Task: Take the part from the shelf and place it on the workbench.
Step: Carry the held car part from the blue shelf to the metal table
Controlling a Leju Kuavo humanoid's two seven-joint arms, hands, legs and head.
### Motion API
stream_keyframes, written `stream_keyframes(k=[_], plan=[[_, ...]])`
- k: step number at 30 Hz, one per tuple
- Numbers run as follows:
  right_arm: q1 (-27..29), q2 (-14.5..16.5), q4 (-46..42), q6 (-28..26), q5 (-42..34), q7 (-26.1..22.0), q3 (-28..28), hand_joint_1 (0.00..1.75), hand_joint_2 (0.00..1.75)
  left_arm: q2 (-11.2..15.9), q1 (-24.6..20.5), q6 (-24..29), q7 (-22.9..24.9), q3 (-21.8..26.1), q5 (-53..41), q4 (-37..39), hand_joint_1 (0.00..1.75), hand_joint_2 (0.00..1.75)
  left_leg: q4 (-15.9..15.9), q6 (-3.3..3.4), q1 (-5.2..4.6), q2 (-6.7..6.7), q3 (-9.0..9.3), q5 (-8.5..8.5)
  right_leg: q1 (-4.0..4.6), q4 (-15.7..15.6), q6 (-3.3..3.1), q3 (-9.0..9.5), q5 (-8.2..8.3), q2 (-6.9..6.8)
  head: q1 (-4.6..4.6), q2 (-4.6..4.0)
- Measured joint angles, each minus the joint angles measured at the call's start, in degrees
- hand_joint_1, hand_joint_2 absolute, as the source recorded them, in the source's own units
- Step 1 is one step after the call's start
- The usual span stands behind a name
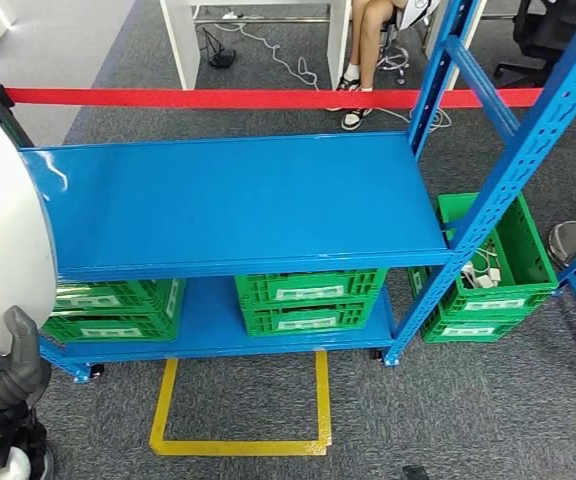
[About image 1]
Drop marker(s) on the white curved body part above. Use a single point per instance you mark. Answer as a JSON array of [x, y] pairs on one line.
[[8, 232]]

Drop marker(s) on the black office chair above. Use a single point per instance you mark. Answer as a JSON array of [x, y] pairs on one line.
[[538, 33]]

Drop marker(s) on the seated person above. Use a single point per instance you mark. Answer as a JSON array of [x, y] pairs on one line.
[[368, 40]]

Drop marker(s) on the red barrier belt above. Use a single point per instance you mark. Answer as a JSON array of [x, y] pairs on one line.
[[218, 98]]

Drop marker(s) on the small white power strip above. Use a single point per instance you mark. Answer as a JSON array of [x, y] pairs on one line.
[[229, 15]]

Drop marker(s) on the black robot right foot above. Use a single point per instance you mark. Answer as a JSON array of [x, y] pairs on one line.
[[414, 473]]

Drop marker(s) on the chrome swivel stool base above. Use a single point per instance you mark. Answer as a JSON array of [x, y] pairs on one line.
[[393, 60]]

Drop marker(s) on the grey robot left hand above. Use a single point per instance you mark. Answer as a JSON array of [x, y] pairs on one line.
[[18, 378]]

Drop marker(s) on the yellow floor tape square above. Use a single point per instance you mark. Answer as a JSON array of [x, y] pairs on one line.
[[323, 397]]

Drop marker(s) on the black floor device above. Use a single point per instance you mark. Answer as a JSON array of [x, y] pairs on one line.
[[221, 58]]

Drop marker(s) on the white power adapter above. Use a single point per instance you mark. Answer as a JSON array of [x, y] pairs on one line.
[[483, 278]]

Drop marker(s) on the open green plastic crate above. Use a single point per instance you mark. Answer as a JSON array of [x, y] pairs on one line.
[[528, 265]]

